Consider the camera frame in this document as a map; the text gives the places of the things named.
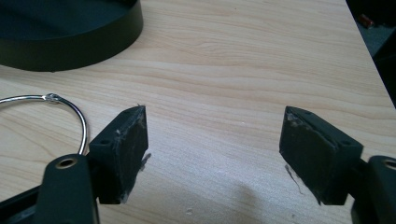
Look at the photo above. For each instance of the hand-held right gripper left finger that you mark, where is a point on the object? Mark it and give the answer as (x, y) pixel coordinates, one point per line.
(124, 155)

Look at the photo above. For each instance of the round black tray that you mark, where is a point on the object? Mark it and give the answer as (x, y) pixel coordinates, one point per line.
(62, 40)

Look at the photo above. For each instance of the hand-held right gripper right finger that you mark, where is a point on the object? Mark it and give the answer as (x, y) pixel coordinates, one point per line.
(314, 155)

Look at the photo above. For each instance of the small red object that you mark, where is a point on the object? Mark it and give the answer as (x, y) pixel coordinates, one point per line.
(365, 21)

